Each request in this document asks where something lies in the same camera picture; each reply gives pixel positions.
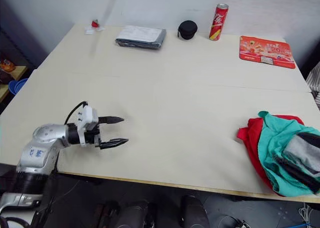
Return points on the round black zip case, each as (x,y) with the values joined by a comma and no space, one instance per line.
(187,30)

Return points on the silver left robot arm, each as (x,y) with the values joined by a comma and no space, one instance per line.
(37,157)

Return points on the small red object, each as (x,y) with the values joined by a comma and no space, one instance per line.
(95,23)

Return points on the black white striped cloth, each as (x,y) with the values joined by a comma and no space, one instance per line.
(314,80)

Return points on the red printed mouse pad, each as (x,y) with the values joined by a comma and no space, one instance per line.
(266,51)

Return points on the orange snack packet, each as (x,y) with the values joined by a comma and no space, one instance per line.
(6,65)

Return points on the teal shorts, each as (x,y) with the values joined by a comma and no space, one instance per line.
(268,137)

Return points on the blue plastic bowl stack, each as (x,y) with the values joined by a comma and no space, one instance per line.
(18,86)

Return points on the red t-shirt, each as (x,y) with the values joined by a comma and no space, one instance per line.
(252,135)

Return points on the dark rounded shape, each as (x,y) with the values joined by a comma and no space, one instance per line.
(133,214)
(193,211)

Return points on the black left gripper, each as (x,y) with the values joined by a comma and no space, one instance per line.
(91,137)

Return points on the tall red soda can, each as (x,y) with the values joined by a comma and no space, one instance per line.
(218,22)

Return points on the grey sock with black trim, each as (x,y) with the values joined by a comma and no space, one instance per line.
(302,150)
(297,174)

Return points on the wooden side shelf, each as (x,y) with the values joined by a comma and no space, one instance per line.
(17,71)

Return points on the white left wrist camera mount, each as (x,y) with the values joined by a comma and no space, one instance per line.
(87,115)

